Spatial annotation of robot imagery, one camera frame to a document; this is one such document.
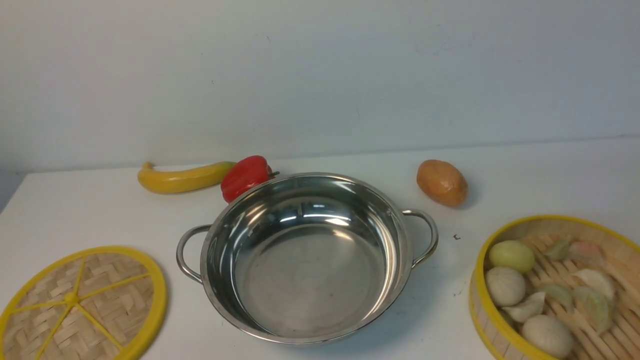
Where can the yellow-rimmed bamboo steamer basket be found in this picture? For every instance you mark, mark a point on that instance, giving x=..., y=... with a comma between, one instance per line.
x=540, y=232

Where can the yellow-rimmed bamboo steamer lid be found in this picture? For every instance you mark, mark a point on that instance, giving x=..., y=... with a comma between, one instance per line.
x=102, y=303

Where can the stainless steel pot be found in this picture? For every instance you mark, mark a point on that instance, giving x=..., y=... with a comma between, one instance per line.
x=307, y=259

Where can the red bell pepper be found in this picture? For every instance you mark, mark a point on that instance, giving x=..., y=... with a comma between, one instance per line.
x=244, y=176

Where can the brown potato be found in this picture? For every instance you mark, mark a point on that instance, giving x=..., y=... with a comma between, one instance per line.
x=442, y=182

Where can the yellow banana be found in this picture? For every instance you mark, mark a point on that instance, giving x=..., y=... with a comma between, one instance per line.
x=182, y=181

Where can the yellow-green round bun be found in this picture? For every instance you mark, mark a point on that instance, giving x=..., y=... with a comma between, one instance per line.
x=512, y=254

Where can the white bun upper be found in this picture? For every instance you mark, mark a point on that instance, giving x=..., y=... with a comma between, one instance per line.
x=506, y=286

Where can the white bun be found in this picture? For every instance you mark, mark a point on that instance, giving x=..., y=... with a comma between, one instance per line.
x=549, y=335
x=506, y=286

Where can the white dumpling beside buns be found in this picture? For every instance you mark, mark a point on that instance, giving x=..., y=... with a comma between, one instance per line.
x=528, y=308

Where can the pale green dumpling top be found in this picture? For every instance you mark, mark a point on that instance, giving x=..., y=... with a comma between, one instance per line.
x=559, y=251

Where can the small green dumpling centre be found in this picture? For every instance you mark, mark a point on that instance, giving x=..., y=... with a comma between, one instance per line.
x=558, y=293

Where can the white bun lower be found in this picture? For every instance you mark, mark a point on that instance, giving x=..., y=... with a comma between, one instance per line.
x=549, y=335

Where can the pink dumpling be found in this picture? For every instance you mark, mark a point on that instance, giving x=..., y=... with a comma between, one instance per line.
x=586, y=252

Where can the white dumpling right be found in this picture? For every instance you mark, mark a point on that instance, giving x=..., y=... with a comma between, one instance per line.
x=597, y=280

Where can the large green dumpling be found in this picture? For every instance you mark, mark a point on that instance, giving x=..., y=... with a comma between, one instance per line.
x=598, y=308

